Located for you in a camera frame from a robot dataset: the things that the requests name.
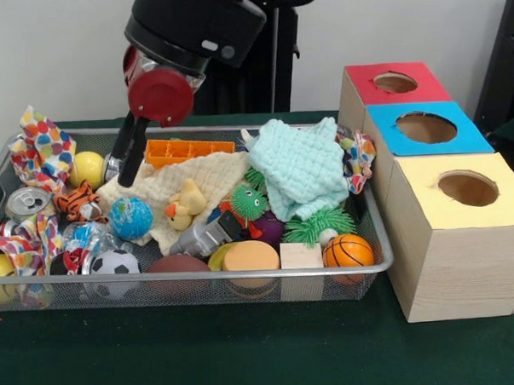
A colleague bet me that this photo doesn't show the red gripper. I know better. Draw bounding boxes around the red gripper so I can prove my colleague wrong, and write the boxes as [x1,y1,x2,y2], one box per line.
[104,43,198,187]

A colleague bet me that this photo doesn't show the mint green knitted cloth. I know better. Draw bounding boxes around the mint green knitted cloth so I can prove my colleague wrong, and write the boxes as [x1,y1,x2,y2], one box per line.
[245,114,353,223]

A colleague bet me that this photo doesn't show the wooden box with three holes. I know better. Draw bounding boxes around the wooden box with three holes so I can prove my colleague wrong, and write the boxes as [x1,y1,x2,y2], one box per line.
[335,56,514,326]

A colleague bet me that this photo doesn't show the black printed drink can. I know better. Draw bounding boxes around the black printed drink can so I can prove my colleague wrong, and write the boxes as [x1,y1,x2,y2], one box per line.
[101,152,125,184]

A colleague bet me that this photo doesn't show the orange plastic building block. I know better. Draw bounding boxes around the orange plastic building block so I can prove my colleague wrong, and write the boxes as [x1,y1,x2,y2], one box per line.
[144,135,237,170]

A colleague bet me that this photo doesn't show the blue globe ball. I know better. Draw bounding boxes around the blue globe ball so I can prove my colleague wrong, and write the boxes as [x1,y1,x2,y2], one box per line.
[107,195,156,242]

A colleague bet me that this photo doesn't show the yellow plush toy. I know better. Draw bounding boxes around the yellow plush toy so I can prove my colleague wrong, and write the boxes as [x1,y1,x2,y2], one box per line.
[162,177,209,233]

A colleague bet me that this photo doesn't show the cream knitted cloth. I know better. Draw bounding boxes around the cream knitted cloth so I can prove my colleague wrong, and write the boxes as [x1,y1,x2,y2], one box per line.
[93,149,255,258]

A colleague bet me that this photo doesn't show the black and white soccer ball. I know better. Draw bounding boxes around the black and white soccer ball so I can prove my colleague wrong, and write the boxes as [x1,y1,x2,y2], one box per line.
[88,248,141,277]

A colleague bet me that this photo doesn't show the brown toy football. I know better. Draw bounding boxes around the brown toy football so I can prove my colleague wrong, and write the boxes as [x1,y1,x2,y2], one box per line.
[145,252,211,275]

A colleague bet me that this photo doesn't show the orange foam disc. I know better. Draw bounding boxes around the orange foam disc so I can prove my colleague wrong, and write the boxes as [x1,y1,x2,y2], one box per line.
[222,238,281,273]

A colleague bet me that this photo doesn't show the plain wooden cube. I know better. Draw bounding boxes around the plain wooden cube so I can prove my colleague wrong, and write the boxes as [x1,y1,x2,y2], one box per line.
[279,241,325,270]

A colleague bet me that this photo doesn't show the dark green tablecloth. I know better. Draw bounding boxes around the dark green tablecloth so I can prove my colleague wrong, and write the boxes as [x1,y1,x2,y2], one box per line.
[0,100,514,385]

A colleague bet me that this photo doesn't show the orange toy basketball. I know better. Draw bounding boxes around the orange toy basketball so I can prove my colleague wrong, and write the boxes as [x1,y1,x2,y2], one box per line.
[321,233,375,269]

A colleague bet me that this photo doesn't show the black flat panel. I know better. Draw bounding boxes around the black flat panel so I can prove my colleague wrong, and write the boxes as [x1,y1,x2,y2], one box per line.
[470,0,514,135]

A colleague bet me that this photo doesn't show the silver wire mesh bin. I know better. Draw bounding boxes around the silver wire mesh bin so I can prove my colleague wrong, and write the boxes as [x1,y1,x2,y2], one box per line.
[0,114,396,316]

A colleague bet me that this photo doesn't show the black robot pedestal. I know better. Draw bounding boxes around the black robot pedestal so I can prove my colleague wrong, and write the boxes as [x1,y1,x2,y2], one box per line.
[188,0,325,117]

